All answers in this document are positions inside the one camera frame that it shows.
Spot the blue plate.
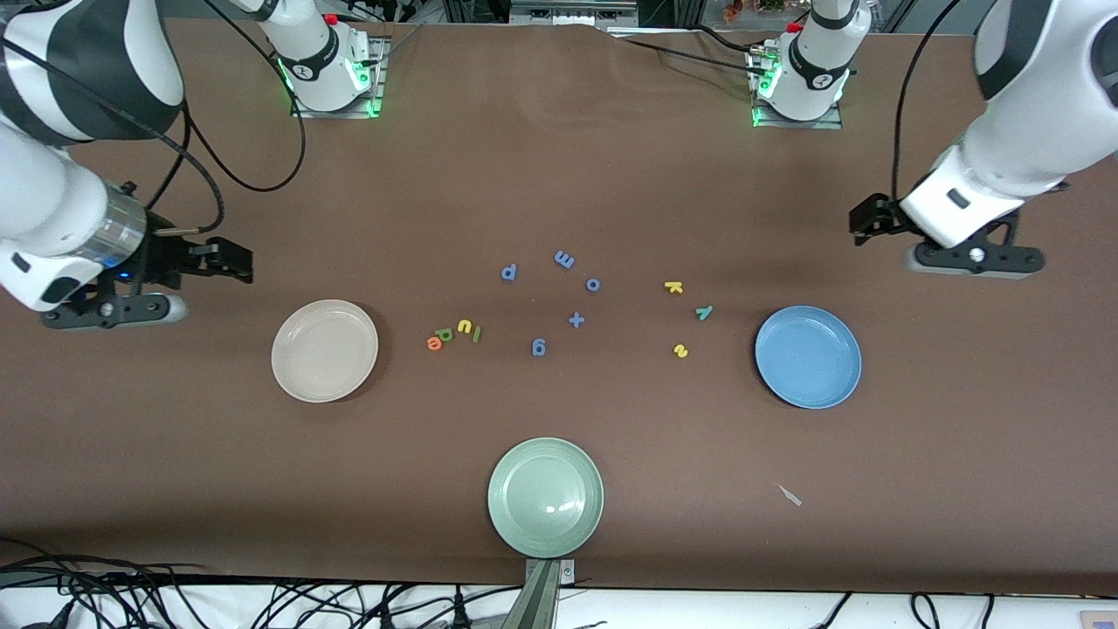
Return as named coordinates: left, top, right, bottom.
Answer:
left=755, top=305, right=863, bottom=410

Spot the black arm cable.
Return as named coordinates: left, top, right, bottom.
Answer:
left=891, top=0, right=953, bottom=204
left=0, top=35, right=307, bottom=235

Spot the black base cable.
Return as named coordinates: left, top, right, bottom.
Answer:
left=622, top=37, right=769, bottom=75
left=690, top=26, right=778, bottom=55

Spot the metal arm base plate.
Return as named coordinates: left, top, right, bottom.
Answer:
left=749, top=44, right=845, bottom=130
left=293, top=35, right=390, bottom=120

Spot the black cable tangle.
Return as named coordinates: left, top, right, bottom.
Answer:
left=0, top=540, right=516, bottom=629

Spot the pale green plate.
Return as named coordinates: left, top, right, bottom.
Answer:
left=487, top=437, right=605, bottom=559

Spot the grey metal camera post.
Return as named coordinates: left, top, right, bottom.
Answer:
left=500, top=559, right=577, bottom=629

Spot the beige brown plate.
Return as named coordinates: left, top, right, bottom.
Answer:
left=271, top=300, right=380, bottom=404

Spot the brown table cover sheet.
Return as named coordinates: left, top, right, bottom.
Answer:
left=0, top=16, right=1118, bottom=597

